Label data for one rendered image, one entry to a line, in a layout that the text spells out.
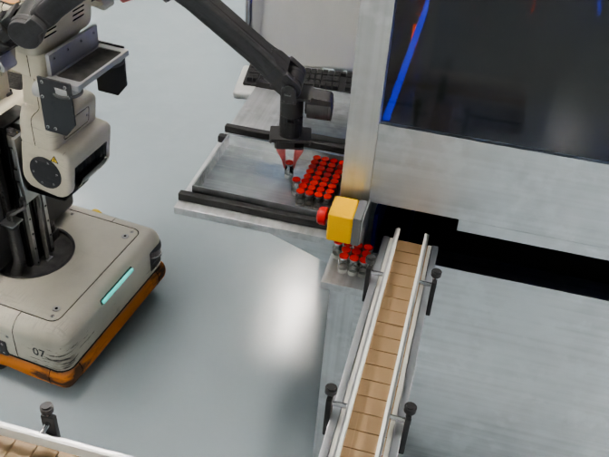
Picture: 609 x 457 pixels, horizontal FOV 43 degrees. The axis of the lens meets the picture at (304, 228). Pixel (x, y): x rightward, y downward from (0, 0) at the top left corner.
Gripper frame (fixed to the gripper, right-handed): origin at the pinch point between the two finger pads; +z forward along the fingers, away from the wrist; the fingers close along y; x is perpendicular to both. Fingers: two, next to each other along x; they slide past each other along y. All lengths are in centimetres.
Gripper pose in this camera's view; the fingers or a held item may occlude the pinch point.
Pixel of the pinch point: (289, 164)
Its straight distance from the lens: 197.6
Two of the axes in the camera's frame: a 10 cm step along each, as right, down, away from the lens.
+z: -0.5, 7.9, 6.1
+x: 0.1, -6.1, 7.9
